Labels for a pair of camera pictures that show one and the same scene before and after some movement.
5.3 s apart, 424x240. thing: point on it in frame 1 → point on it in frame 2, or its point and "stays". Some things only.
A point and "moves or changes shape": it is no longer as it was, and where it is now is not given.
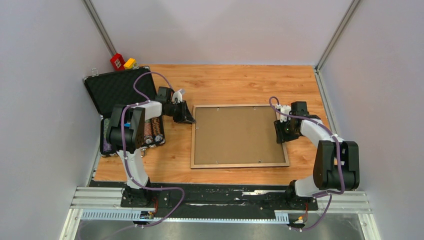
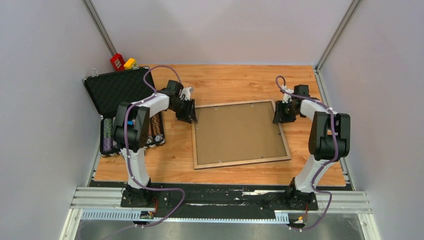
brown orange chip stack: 155,123 stays
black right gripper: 281,137 → 279,117
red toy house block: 117,62 stays
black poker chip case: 125,87 stays
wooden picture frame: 193,165 moves or changes shape
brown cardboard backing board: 239,134 stays
